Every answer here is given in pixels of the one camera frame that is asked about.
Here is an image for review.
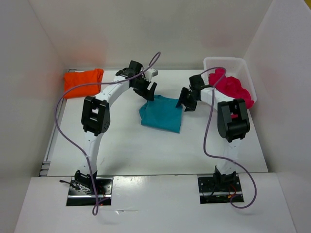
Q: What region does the purple cable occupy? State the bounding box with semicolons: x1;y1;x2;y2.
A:
55;51;161;216
198;67;258;209

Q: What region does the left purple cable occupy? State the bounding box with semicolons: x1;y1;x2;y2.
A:
55;51;161;216

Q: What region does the pink t shirt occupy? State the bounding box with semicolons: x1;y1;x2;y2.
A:
208;68;254;109

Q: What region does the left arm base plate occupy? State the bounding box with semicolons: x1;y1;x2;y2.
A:
66;177;113;206

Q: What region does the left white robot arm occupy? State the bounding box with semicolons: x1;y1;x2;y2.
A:
74;61;158;194

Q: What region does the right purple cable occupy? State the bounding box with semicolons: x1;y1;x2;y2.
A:
198;67;258;209

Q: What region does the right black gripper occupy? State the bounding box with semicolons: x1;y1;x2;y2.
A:
175;87;198;112

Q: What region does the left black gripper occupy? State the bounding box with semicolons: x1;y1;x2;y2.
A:
131;74;157;101

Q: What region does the teal t shirt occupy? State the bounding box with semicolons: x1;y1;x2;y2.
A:
138;95;182;133

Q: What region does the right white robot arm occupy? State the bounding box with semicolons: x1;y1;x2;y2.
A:
176;75;250;191

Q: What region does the orange t shirt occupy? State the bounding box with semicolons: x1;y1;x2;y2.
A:
64;68;104;99

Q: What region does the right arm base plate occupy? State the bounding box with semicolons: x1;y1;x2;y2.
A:
197;175;244;204

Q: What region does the white plastic basket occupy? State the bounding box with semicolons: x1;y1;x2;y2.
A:
203;57;257;102

